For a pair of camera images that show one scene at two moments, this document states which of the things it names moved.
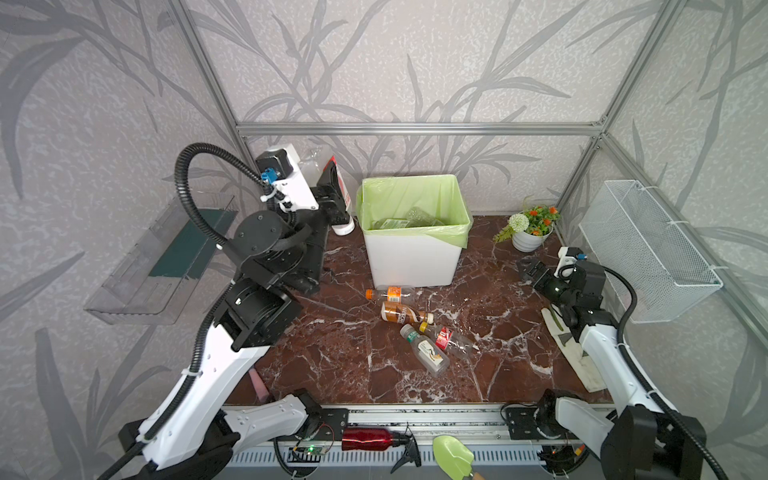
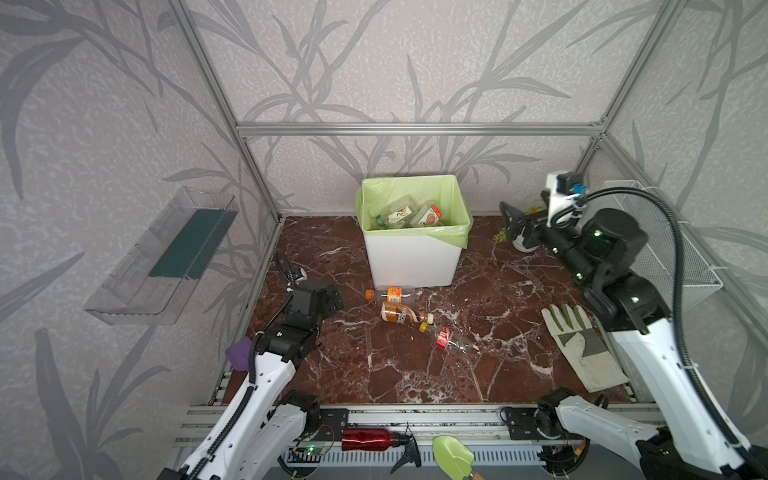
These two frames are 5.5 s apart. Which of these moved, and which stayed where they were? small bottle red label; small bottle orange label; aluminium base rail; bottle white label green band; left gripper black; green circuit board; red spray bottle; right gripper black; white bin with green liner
Moved: left gripper black; right gripper black; bottle white label green band
Stayed: white bin with green liner; red spray bottle; small bottle red label; small bottle orange label; green circuit board; aluminium base rail
